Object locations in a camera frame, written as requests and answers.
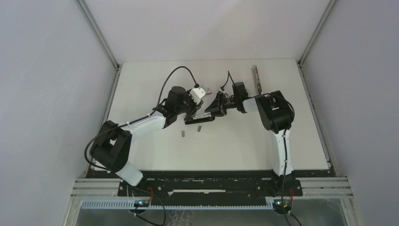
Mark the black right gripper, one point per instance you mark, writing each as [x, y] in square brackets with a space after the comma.
[216, 103]

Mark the black stapler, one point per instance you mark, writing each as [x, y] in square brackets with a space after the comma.
[200, 118]

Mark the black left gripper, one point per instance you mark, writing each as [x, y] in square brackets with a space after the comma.
[195, 107]

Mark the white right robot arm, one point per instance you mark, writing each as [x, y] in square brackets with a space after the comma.
[276, 114]

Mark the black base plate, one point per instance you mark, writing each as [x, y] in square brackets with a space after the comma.
[245, 188]

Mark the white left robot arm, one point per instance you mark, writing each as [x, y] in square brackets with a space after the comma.
[111, 147]

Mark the aluminium frame rail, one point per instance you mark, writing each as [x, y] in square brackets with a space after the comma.
[100, 38]

